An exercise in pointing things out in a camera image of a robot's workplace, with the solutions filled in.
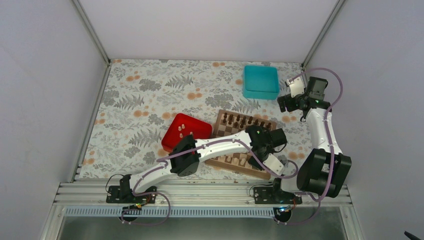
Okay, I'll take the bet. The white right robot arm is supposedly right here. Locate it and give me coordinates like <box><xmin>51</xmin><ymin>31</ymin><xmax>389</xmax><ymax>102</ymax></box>
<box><xmin>248</xmin><ymin>77</ymin><xmax>352</xmax><ymax>204</ymax></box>

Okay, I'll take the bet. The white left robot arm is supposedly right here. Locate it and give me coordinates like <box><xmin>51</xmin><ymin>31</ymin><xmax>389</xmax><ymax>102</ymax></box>
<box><xmin>106</xmin><ymin>125</ymin><xmax>287</xmax><ymax>205</ymax></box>

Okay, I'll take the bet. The wooden chessboard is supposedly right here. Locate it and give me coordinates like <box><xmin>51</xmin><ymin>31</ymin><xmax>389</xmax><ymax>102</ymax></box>
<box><xmin>205</xmin><ymin>109</ymin><xmax>277</xmax><ymax>180</ymax></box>

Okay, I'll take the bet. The teal square plastic bin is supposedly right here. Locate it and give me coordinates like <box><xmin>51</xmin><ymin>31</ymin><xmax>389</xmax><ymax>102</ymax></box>
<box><xmin>242</xmin><ymin>65</ymin><xmax>280</xmax><ymax>100</ymax></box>

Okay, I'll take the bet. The red square plastic tray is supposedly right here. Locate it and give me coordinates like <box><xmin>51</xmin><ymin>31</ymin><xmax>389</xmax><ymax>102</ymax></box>
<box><xmin>161</xmin><ymin>113</ymin><xmax>213</xmax><ymax>153</ymax></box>

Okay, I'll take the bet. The floral patterned table mat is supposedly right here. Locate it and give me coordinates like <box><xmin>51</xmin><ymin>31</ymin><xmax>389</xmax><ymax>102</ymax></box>
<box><xmin>79</xmin><ymin>59</ymin><xmax>312</xmax><ymax>179</ymax></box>

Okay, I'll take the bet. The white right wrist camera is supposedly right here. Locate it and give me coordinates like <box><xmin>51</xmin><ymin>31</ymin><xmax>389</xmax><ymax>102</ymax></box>
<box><xmin>286</xmin><ymin>76</ymin><xmax>305</xmax><ymax>98</ymax></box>

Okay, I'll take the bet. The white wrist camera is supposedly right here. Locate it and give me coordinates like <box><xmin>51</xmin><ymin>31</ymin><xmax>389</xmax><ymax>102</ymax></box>
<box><xmin>286</xmin><ymin>76</ymin><xmax>305</xmax><ymax>98</ymax></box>
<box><xmin>263</xmin><ymin>153</ymin><xmax>284</xmax><ymax>176</ymax></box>

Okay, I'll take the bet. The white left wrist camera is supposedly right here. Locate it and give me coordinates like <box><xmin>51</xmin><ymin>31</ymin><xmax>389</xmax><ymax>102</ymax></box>
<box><xmin>263</xmin><ymin>153</ymin><xmax>284</xmax><ymax>176</ymax></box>

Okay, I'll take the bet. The right aluminium frame post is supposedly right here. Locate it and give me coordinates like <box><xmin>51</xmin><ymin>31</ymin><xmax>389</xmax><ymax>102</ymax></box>
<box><xmin>301</xmin><ymin>0</ymin><xmax>347</xmax><ymax>69</ymax></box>

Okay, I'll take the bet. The aluminium front rail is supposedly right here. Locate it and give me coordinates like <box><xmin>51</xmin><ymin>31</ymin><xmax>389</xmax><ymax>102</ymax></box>
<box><xmin>39</xmin><ymin>180</ymin><xmax>365</xmax><ymax>240</ymax></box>

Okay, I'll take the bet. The aluminium corner frame post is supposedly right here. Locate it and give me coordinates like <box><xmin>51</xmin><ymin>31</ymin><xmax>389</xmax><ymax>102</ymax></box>
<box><xmin>71</xmin><ymin>0</ymin><xmax>111</xmax><ymax>66</ymax></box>

